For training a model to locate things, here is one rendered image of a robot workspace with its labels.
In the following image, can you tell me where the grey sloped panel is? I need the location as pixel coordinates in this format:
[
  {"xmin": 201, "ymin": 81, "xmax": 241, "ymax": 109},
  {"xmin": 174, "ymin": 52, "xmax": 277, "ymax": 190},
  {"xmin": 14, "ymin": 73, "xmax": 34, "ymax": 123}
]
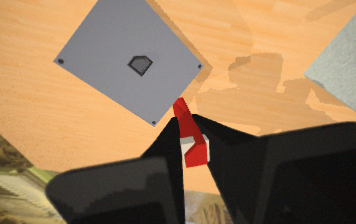
[{"xmin": 52, "ymin": 0, "xmax": 204, "ymax": 127}]

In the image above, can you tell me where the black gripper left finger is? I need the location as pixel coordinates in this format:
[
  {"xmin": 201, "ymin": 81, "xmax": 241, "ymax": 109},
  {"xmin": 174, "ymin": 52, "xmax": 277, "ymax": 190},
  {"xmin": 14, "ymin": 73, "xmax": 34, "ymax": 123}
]
[{"xmin": 45, "ymin": 117, "xmax": 186, "ymax": 224}]

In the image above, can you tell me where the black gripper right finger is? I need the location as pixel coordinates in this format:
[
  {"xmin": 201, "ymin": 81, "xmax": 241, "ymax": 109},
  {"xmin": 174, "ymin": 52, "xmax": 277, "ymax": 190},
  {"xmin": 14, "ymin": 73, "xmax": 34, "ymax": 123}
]
[{"xmin": 192, "ymin": 114, "xmax": 356, "ymax": 224}]

